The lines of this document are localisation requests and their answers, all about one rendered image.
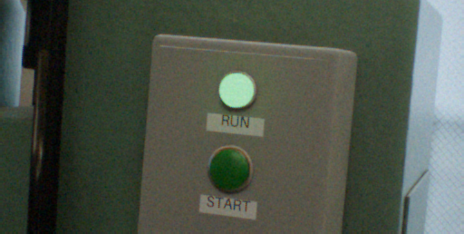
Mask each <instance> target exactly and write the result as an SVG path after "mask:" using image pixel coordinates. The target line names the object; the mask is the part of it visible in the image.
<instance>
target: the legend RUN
mask: <svg viewBox="0 0 464 234"><path fill-rule="evenodd" d="M207 131H209V132H228V133H234V134H241V135H255V136H261V137H263V135H264V119H259V118H253V117H246V116H231V115H225V114H217V113H210V112H208V121H207Z"/></svg>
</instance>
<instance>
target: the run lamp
mask: <svg viewBox="0 0 464 234"><path fill-rule="evenodd" d="M218 94H219V99H220V101H221V102H222V103H223V104H224V105H226V107H227V108H229V109H233V110H242V109H245V108H247V107H249V105H251V104H252V103H253V101H254V100H255V99H256V82H255V80H254V79H253V77H252V76H251V75H249V73H247V72H242V71H233V72H228V73H227V74H226V75H224V76H223V78H222V79H221V80H220V82H219V86H218Z"/></svg>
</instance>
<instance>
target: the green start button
mask: <svg viewBox="0 0 464 234"><path fill-rule="evenodd" d="M253 174H254V165H253V161H252V158H251V157H250V156H249V153H247V152H246V150H243V149H242V148H240V147H238V146H223V147H221V148H219V149H218V150H216V151H215V152H214V153H212V156H211V157H210V158H209V161H208V176H209V178H210V180H211V181H212V183H213V184H214V185H215V186H216V187H217V188H218V189H219V190H223V191H224V192H227V193H234V192H238V191H240V190H243V189H244V188H245V187H247V186H248V185H249V183H250V182H251V180H252V179H253Z"/></svg>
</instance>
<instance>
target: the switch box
mask: <svg viewBox="0 0 464 234"><path fill-rule="evenodd" d="M233 71H242V72H247V73H249V75H251V76H252V77H253V79H254V80H255V82H256V99H255V100H254V101H253V103H252V104H251V105H249V107H247V108H245V109H242V110H233V109H229V108H227V107H226V105H224V104H223V103H222V102H221V101H220V99H219V94H218V86H219V82H220V80H221V79H222V78H223V76H224V75H226V74H227V73H228V72H233ZM356 73H357V55H356V53H353V52H350V51H346V50H343V49H334V48H325V47H316V46H307V45H289V44H271V43H262V42H244V41H235V40H226V39H217V38H198V37H189V36H180V35H171V34H159V35H156V37H155V38H154V40H153V44H152V62H151V71H150V88H149V106H148V116H147V124H146V133H145V152H144V161H143V170H142V179H141V192H140V215H139V224H138V232H137V234H342V229H343V206H344V199H345V191H346V175H347V167H348V159H349V150H350V135H351V127H352V119H353V97H354V88H355V80H356ZM208 112H210V113H217V114H225V115H231V116H246V117H253V118H259V119H264V135H263V137H261V136H255V135H241V134H234V133H228V132H209V131H207V121H208ZM223 146H238V147H240V148H242V149H243V150H246V152H247V153H249V156H250V157H251V158H252V161H253V165H254V174H253V179H252V180H251V182H250V183H249V185H248V186H247V187H245V188H244V189H243V190H240V191H238V192H234V193H227V192H224V191H223V190H219V189H218V188H217V187H216V186H215V185H214V184H213V183H212V181H211V180H210V178H209V176H208V161H209V158H210V157H211V156H212V153H214V152H215V151H216V150H218V149H219V148H221V147H223ZM200 194H204V195H209V196H215V197H220V198H226V199H238V200H248V201H253V202H256V219H246V218H240V217H229V216H224V215H219V214H213V213H203V212H199V208H200Z"/></svg>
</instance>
